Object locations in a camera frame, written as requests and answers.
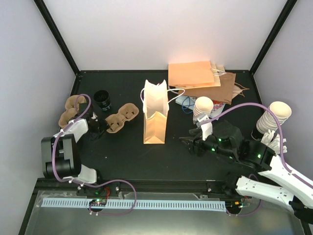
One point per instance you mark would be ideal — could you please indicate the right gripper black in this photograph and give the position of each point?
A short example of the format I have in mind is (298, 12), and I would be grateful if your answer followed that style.
(197, 140)

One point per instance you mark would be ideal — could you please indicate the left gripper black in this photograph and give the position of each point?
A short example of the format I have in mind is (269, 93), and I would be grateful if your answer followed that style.
(94, 135)

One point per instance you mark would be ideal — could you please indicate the brown pulp cup carrier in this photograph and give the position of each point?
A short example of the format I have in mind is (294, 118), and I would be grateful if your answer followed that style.
(125, 114)

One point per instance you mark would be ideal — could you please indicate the orange paper bag white handles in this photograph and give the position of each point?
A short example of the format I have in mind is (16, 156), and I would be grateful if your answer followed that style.
(155, 99)

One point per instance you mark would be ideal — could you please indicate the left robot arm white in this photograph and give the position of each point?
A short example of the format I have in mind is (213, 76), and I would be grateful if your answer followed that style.
(60, 152)

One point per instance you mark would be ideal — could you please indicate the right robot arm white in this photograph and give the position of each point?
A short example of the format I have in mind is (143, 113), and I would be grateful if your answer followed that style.
(258, 170)

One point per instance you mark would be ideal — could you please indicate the black paper cup stack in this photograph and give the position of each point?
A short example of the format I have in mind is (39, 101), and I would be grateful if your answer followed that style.
(102, 99)

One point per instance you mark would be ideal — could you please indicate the pulp cup carrier stack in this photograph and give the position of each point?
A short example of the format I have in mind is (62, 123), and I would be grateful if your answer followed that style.
(71, 109)

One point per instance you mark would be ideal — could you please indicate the white paper cup stack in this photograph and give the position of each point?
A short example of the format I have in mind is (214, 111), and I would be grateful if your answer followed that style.
(203, 105)

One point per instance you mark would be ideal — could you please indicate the light blue paper bag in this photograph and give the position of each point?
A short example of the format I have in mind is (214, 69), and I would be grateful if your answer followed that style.
(187, 103)

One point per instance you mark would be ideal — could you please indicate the checkered paper bag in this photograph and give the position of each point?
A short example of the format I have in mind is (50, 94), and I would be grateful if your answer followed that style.
(217, 109)

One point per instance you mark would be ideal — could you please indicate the brown kraft paper bag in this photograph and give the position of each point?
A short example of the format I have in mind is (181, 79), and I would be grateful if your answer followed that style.
(223, 93)

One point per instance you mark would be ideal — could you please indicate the orange paper bag stack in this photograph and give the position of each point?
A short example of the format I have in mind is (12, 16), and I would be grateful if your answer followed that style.
(191, 75)

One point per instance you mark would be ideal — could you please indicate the tall white cup stack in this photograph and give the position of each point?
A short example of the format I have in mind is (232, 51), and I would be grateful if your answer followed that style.
(278, 112)

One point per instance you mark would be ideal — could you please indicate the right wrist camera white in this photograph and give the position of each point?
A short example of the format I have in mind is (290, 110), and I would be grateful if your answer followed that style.
(203, 122)

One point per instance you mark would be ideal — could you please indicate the blue slotted cable duct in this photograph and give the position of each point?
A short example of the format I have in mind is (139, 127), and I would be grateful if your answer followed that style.
(182, 205)

